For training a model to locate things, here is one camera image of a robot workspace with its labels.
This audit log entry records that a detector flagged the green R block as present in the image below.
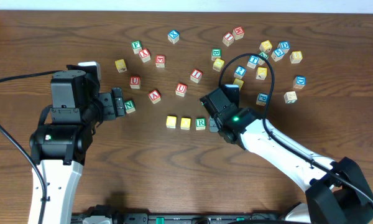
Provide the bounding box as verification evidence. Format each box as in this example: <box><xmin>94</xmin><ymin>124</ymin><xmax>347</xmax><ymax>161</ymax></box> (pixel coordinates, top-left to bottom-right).
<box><xmin>195</xmin><ymin>118</ymin><xmax>206</xmax><ymax>130</ymax></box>

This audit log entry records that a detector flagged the yellow O block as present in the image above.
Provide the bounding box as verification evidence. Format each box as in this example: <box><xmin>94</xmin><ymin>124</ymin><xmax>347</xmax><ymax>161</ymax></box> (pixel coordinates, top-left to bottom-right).
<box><xmin>180</xmin><ymin>118</ymin><xmax>191</xmax><ymax>130</ymax></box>

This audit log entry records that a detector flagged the yellow C block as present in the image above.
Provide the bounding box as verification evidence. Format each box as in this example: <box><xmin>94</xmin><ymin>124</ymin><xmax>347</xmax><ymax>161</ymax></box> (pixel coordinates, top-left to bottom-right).
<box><xmin>166</xmin><ymin>116</ymin><xmax>177</xmax><ymax>129</ymax></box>

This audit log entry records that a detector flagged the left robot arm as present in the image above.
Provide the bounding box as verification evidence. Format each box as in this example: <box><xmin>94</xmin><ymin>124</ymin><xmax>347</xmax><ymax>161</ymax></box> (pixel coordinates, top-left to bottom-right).
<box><xmin>28</xmin><ymin>61</ymin><xmax>126</xmax><ymax>223</ymax></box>

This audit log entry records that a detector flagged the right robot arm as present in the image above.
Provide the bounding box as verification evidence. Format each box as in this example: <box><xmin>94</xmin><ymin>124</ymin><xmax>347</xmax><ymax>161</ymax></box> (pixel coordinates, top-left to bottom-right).
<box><xmin>200</xmin><ymin>85</ymin><xmax>373</xmax><ymax>223</ymax></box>

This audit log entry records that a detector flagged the green N block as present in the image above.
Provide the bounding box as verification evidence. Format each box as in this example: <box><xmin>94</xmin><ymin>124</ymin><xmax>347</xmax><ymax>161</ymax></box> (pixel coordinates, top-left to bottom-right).
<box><xmin>124</xmin><ymin>100</ymin><xmax>136</xmax><ymax>114</ymax></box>

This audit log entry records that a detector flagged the red U block left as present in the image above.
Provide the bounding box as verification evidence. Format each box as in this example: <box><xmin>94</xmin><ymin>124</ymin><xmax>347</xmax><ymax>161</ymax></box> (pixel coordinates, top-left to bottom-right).
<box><xmin>129</xmin><ymin>77</ymin><xmax>141</xmax><ymax>89</ymax></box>

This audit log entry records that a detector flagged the red u block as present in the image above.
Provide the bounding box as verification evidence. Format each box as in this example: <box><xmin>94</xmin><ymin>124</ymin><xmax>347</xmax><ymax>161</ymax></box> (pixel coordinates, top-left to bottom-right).
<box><xmin>129</xmin><ymin>77</ymin><xmax>141</xmax><ymax>89</ymax></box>
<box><xmin>175</xmin><ymin>83</ymin><xmax>187</xmax><ymax>97</ymax></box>

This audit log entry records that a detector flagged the yellow block far left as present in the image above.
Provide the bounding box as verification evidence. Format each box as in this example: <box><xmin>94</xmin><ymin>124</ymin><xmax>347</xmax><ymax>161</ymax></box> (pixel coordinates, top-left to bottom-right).
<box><xmin>114</xmin><ymin>59</ymin><xmax>127</xmax><ymax>73</ymax></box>

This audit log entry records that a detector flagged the red A block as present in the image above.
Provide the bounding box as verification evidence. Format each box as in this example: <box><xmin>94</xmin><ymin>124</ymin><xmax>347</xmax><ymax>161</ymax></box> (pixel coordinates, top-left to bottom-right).
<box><xmin>149</xmin><ymin>90</ymin><xmax>161</xmax><ymax>104</ymax></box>

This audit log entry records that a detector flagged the red U block centre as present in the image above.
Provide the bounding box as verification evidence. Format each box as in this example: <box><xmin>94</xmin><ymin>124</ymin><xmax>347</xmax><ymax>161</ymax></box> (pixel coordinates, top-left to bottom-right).
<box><xmin>175</xmin><ymin>83</ymin><xmax>187</xmax><ymax>97</ymax></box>

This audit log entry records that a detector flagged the yellow block near R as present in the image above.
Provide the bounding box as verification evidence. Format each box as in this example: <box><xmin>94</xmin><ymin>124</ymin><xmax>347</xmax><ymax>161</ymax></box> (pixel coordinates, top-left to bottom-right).
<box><xmin>233</xmin><ymin>78</ymin><xmax>244</xmax><ymax>90</ymax></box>

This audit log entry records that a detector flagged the red I block centre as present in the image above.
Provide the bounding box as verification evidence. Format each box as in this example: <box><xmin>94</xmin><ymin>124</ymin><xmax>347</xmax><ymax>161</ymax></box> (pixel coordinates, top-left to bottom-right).
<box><xmin>190</xmin><ymin>69</ymin><xmax>203</xmax><ymax>83</ymax></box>

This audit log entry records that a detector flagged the red i block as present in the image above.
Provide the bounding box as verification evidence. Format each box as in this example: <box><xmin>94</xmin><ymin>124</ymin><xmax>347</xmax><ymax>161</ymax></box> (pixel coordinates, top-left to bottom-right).
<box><xmin>223</xmin><ymin>32</ymin><xmax>234</xmax><ymax>47</ymax></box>
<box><xmin>190</xmin><ymin>69</ymin><xmax>203</xmax><ymax>83</ymax></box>

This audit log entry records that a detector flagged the blue P block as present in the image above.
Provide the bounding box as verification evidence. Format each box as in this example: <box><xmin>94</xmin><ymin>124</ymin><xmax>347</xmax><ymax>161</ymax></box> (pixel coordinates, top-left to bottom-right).
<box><xmin>256</xmin><ymin>93</ymin><xmax>269</xmax><ymax>106</ymax></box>

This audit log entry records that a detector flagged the red X block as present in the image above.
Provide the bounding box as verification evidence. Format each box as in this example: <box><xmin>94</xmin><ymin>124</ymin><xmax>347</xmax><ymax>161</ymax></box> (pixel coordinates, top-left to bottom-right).
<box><xmin>138</xmin><ymin>49</ymin><xmax>151</xmax><ymax>63</ymax></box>

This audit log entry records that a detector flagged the blue 2 block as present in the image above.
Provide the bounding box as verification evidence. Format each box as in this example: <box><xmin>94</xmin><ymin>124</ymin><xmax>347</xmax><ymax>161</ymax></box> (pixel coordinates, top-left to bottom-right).
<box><xmin>234</xmin><ymin>66</ymin><xmax>246</xmax><ymax>80</ymax></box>

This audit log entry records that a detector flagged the yellow block near B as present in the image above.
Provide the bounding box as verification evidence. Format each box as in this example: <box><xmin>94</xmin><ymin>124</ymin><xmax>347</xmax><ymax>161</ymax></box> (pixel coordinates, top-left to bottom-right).
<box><xmin>213</xmin><ymin>58</ymin><xmax>225</xmax><ymax>72</ymax></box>

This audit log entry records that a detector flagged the green F block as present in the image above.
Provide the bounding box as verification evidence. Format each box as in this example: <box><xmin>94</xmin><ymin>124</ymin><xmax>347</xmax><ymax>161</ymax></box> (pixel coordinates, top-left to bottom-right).
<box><xmin>131</xmin><ymin>40</ymin><xmax>142</xmax><ymax>54</ymax></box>

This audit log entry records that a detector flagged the red E block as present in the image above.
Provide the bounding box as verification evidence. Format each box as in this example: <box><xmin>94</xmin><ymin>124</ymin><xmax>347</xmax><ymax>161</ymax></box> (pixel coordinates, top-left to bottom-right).
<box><xmin>155</xmin><ymin>55</ymin><xmax>165</xmax><ymax>68</ymax></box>

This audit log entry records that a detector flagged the yellow block mid right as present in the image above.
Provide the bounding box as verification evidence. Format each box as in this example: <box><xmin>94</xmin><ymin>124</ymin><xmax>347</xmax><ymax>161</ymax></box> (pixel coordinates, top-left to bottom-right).
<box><xmin>256</xmin><ymin>67</ymin><xmax>267</xmax><ymax>80</ymax></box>

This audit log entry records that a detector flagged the green B block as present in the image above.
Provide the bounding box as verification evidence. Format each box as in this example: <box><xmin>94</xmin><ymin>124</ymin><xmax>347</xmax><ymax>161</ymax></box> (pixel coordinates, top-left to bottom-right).
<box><xmin>211</xmin><ymin>49</ymin><xmax>222</xmax><ymax>61</ymax></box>

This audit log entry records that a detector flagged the blue T block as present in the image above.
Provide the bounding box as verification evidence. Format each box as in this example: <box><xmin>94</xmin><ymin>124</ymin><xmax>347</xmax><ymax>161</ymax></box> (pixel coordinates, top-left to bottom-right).
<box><xmin>247</xmin><ymin>55</ymin><xmax>260</xmax><ymax>69</ymax></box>

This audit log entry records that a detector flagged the green Z block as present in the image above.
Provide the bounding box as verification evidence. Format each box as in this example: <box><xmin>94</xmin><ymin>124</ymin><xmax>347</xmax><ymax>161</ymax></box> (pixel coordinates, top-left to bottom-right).
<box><xmin>258</xmin><ymin>52</ymin><xmax>269</xmax><ymax>65</ymax></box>

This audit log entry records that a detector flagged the plain wooden block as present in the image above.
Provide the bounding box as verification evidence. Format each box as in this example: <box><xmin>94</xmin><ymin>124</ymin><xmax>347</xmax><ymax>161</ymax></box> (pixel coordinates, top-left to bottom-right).
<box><xmin>283</xmin><ymin>91</ymin><xmax>298</xmax><ymax>104</ymax></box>

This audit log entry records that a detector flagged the red I block top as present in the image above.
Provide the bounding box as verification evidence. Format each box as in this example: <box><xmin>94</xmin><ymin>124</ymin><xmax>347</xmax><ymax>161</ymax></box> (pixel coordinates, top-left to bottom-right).
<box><xmin>223</xmin><ymin>32</ymin><xmax>234</xmax><ymax>47</ymax></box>

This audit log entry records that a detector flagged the blue X block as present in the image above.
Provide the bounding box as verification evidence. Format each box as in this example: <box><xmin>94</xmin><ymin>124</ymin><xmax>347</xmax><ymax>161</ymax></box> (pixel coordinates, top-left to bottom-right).
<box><xmin>168</xmin><ymin>30</ymin><xmax>180</xmax><ymax>44</ymax></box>

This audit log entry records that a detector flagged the yellow block top right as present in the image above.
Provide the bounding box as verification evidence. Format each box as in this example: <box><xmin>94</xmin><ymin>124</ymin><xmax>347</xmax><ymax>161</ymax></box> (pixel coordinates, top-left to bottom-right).
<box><xmin>259</xmin><ymin>40</ymin><xmax>273</xmax><ymax>53</ymax></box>

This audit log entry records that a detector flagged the blue D block right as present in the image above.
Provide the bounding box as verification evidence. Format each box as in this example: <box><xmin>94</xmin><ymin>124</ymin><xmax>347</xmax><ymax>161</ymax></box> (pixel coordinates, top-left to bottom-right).
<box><xmin>293</xmin><ymin>76</ymin><xmax>306</xmax><ymax>89</ymax></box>

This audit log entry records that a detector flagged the blue d block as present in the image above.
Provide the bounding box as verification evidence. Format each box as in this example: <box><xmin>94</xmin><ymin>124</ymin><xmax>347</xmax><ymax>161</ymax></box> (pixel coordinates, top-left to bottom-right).
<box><xmin>293</xmin><ymin>76</ymin><xmax>306</xmax><ymax>89</ymax></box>
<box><xmin>277</xmin><ymin>41</ymin><xmax>290</xmax><ymax>54</ymax></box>

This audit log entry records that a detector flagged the blue 5 block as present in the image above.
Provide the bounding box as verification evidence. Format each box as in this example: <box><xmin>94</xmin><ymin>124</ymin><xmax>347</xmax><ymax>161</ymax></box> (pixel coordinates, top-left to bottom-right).
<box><xmin>271</xmin><ymin>48</ymin><xmax>285</xmax><ymax>62</ymax></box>

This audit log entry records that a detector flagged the red W block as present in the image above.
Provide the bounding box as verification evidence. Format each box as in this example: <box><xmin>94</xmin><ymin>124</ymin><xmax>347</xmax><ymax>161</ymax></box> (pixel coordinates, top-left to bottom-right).
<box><xmin>233</xmin><ymin>26</ymin><xmax>245</xmax><ymax>40</ymax></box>

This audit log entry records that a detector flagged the blue D block top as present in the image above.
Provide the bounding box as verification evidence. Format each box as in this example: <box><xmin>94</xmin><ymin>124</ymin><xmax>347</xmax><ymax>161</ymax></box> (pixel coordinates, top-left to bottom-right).
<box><xmin>277</xmin><ymin>41</ymin><xmax>290</xmax><ymax>54</ymax></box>

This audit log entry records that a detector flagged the yellow 8 block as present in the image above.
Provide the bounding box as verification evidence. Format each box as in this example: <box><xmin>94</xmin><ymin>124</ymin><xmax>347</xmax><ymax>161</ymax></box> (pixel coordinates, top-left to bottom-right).
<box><xmin>290</xmin><ymin>51</ymin><xmax>303</xmax><ymax>64</ymax></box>

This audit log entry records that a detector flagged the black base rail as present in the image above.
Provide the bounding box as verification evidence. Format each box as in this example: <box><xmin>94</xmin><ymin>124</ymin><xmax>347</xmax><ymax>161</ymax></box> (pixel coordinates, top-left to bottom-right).
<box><xmin>70</xmin><ymin>205</ymin><xmax>288</xmax><ymax>224</ymax></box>

